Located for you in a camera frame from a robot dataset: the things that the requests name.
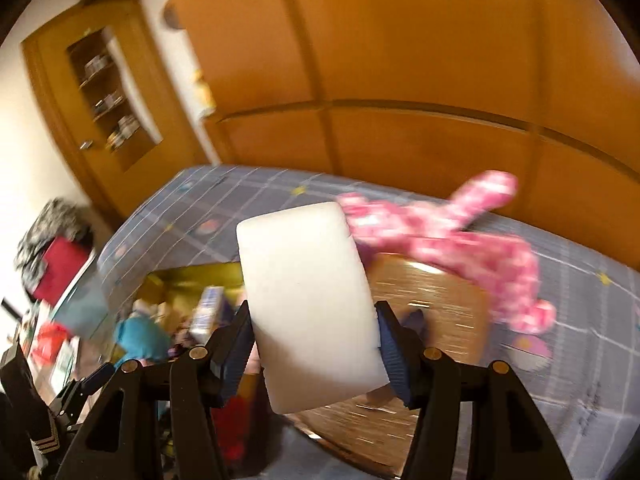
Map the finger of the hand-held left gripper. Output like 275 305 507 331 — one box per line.
55 362 118 416

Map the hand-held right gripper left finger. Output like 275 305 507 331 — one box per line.
52 300 257 480

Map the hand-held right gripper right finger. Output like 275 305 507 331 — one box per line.
374 300 576 480

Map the blue plush doll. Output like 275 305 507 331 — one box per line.
114 300 173 363

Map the gold tin box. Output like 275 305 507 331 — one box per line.
125 260 281 480

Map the white sponge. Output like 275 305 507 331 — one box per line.
236 201 391 415

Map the grey storage box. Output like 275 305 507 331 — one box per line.
50 260 113 346

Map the red bag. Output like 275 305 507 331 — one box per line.
31 237 91 306

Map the pink spotted plush toy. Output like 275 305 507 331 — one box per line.
337 170 557 336

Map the black and white patterned cloth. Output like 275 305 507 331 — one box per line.
14 197 96 281

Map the grey checked bedsheet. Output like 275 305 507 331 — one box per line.
97 164 640 480

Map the wooden shelf cabinet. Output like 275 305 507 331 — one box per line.
20 0 221 221

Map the group of small bottles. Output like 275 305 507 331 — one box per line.
82 55 138 153

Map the yellow plush toy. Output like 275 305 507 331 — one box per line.
192 72 216 116

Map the wooden wardrobe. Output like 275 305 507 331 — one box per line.
160 0 640 271

